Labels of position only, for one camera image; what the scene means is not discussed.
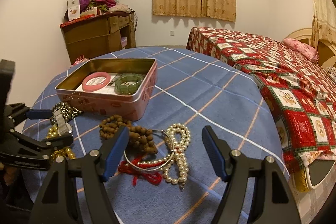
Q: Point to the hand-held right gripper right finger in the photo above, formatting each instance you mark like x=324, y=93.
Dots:
x=215, y=154

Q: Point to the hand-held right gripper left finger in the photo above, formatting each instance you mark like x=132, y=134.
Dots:
x=115, y=154

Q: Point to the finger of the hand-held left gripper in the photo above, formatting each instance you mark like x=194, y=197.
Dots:
x=39, y=114
x=39, y=145

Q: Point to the silver bangle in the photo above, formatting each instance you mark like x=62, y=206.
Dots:
x=130, y=163

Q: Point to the silver wristwatch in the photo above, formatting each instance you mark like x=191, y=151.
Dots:
x=61, y=124

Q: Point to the pink tin box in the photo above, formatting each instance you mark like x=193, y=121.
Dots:
x=105, y=106

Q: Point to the pink bangle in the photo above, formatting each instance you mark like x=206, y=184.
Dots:
x=86, y=86

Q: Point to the printed paper leaflet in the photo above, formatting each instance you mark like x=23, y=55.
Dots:
x=97, y=92

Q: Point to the green bangle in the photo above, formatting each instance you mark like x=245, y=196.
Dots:
x=120, y=90

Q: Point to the pile of pink clothes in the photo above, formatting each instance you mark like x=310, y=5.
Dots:
x=80, y=59

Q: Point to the blue plaid tablecloth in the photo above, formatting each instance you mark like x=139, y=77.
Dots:
x=197, y=87

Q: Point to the flat red box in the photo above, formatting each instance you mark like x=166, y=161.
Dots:
x=76, y=21

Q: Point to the wooden desk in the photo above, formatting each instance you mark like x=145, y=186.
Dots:
x=89, y=37

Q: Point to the white cardboard box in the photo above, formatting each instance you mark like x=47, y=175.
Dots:
x=73, y=8

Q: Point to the red printed bed blanket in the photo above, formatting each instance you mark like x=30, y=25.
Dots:
x=288, y=87

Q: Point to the purple storage box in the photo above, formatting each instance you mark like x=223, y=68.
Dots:
x=124, y=43

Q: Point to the beige pink cloth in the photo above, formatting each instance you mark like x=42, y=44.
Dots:
x=118, y=8

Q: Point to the pink pillow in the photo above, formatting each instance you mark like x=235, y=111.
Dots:
x=302, y=49

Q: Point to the striped pillow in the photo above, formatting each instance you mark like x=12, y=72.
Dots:
x=332, y=74

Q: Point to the beige bed headboard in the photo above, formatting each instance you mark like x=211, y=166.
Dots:
x=298, y=33

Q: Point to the beige patterned side curtain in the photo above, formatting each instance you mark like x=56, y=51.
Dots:
x=323, y=11

